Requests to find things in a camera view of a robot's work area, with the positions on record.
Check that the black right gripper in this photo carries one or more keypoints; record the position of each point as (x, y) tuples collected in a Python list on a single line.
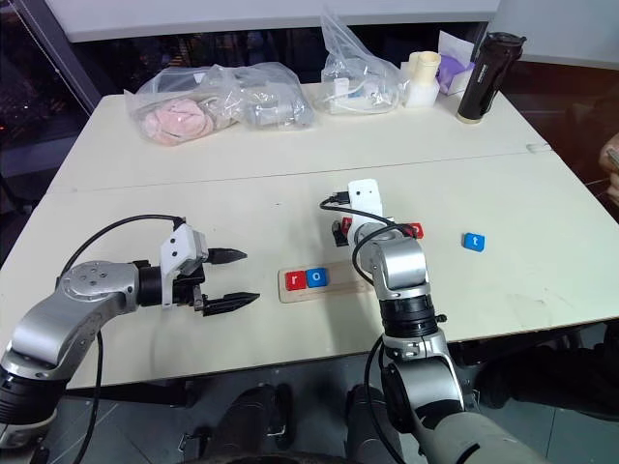
[(338, 239)]

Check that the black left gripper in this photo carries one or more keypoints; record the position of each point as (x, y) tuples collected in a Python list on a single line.
[(186, 290)]

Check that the red letter o block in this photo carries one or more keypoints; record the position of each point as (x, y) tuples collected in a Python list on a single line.
[(417, 230)]

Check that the blue letter t block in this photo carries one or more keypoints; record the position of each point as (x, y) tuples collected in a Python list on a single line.
[(474, 242)]

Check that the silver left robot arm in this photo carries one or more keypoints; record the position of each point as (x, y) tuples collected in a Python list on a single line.
[(77, 290)]

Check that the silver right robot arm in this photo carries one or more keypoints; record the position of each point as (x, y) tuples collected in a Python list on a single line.
[(401, 270)]

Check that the blue letter o block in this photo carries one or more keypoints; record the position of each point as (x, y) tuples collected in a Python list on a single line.
[(316, 279)]

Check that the wooden letter tray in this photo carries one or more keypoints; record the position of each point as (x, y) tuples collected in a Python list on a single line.
[(343, 285)]

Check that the red letter r block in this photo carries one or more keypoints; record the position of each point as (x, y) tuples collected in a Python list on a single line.
[(295, 281)]

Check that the person's bare hand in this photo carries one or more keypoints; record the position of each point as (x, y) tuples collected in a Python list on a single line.
[(612, 153)]

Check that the dark rounded shape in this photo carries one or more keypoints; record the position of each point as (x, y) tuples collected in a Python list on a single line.
[(372, 425), (254, 420)]

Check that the plastic bag with grey parts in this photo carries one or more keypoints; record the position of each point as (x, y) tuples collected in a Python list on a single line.
[(275, 108)]

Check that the plastic bag with white items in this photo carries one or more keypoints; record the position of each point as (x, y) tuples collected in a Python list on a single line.
[(358, 82)]

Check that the plastic bag with pink item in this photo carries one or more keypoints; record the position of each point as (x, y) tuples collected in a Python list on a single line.
[(174, 118)]

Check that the purple and white tissue pack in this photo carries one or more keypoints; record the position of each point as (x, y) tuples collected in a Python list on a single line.
[(454, 72)]

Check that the black drinking bottle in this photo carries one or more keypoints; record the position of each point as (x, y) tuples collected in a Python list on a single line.
[(486, 77)]

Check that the white ledge panel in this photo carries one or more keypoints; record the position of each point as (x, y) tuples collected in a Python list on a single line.
[(242, 17)]

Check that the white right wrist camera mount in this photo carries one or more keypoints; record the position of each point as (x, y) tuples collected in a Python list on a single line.
[(365, 198)]

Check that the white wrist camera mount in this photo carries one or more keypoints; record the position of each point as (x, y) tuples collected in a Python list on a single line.
[(176, 246), (365, 198)]

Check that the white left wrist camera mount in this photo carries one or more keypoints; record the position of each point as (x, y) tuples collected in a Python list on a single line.
[(176, 246)]

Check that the black table frame bar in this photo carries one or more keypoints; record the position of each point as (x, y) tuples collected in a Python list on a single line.
[(135, 391)]

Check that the grey diagonal window post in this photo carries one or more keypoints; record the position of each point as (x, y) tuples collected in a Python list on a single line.
[(77, 53)]

